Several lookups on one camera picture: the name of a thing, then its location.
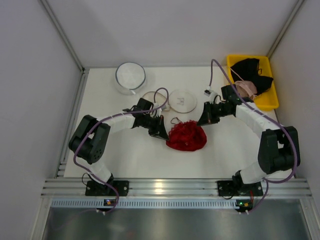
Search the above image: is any red lace bra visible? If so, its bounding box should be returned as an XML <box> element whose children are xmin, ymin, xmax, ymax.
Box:
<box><xmin>165</xmin><ymin>117</ymin><xmax>207</xmax><ymax>152</ymax></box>

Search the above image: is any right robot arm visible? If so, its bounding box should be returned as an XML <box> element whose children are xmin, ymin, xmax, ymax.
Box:
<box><xmin>197</xmin><ymin>85</ymin><xmax>301</xmax><ymax>186</ymax></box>

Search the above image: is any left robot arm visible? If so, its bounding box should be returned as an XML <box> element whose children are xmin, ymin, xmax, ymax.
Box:
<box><xmin>68</xmin><ymin>98</ymin><xmax>169</xmax><ymax>186</ymax></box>

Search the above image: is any pink bra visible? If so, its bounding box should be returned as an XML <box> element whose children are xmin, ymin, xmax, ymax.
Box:
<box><xmin>229</xmin><ymin>68</ymin><xmax>258</xmax><ymax>100</ymax></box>

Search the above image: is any white mesh bag blue trim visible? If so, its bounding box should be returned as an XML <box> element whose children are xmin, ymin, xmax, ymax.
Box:
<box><xmin>114</xmin><ymin>62</ymin><xmax>146</xmax><ymax>95</ymax></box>

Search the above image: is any black bra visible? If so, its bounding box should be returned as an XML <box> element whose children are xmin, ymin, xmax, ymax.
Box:
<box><xmin>230</xmin><ymin>58</ymin><xmax>273</xmax><ymax>96</ymax></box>

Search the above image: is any yellow plastic bin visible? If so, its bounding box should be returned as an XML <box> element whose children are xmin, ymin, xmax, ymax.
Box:
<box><xmin>226</xmin><ymin>54</ymin><xmax>279</xmax><ymax>111</ymax></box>

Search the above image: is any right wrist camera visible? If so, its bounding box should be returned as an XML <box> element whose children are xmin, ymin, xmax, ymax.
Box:
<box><xmin>204</xmin><ymin>86</ymin><xmax>218</xmax><ymax>104</ymax></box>

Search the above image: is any aluminium front rail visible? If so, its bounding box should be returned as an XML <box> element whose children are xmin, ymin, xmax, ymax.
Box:
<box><xmin>40</xmin><ymin>177</ymin><xmax>312</xmax><ymax>199</ymax></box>

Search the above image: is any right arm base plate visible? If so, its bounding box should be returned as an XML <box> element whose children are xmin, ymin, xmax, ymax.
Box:
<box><xmin>217</xmin><ymin>171</ymin><xmax>264</xmax><ymax>200</ymax></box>

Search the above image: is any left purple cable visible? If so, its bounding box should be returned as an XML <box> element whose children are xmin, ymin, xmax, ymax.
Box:
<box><xmin>73</xmin><ymin>87</ymin><xmax>172</xmax><ymax>216</ymax></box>

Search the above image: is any purple cable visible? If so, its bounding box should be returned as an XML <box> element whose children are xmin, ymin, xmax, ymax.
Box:
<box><xmin>73</xmin><ymin>87</ymin><xmax>172</xmax><ymax>216</ymax></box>
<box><xmin>207</xmin><ymin>59</ymin><xmax>301</xmax><ymax>215</ymax></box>

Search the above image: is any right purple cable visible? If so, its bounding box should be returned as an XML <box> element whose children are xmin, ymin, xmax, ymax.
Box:
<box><xmin>207</xmin><ymin>59</ymin><xmax>301</xmax><ymax>215</ymax></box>

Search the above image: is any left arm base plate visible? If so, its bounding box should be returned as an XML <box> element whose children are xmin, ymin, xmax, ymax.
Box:
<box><xmin>81</xmin><ymin>173</ymin><xmax>130</xmax><ymax>197</ymax></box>

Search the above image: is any slotted cable duct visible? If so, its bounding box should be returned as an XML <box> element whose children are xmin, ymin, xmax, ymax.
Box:
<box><xmin>49</xmin><ymin>198</ymin><xmax>313</xmax><ymax>209</ymax></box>

